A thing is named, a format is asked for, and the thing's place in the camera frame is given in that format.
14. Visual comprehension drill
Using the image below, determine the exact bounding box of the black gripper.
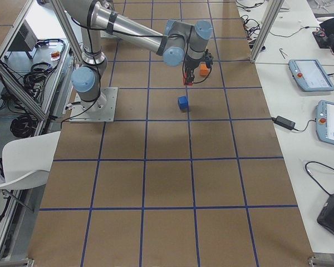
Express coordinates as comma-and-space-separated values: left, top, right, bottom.
182, 49, 213, 86

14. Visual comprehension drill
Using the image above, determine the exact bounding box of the red wooden block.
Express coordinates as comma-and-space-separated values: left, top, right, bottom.
185, 72, 189, 86

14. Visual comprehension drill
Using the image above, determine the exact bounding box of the orange wooden block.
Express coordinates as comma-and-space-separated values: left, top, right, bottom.
199, 63, 211, 77

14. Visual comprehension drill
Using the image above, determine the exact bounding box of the blue wooden block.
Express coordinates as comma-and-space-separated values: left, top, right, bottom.
178, 96, 189, 110

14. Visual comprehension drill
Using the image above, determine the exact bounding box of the black power adapter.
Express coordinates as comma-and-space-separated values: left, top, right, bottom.
272, 116, 296, 130

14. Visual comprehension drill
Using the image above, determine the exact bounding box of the far teach pendant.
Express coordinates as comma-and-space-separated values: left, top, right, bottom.
288, 59, 334, 92

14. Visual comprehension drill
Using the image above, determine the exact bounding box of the teach pendant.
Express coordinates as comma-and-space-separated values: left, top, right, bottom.
288, 59, 334, 92
316, 100, 334, 145

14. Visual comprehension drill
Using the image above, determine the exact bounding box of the orange snack packet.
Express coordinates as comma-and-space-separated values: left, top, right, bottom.
51, 51, 60, 61

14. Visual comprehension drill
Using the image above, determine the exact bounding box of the near teach pendant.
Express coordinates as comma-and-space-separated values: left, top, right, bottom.
316, 100, 334, 145

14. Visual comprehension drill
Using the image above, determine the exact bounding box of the grey control box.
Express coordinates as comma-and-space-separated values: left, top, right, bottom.
8, 20, 38, 59

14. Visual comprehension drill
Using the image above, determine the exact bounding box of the white plastic chair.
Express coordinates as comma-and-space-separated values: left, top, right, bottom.
0, 131, 61, 190

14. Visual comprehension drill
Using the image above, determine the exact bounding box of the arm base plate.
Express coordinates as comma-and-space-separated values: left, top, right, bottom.
69, 87, 118, 123

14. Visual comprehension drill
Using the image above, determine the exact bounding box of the aluminium frame post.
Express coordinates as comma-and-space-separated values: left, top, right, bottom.
250, 0, 284, 63

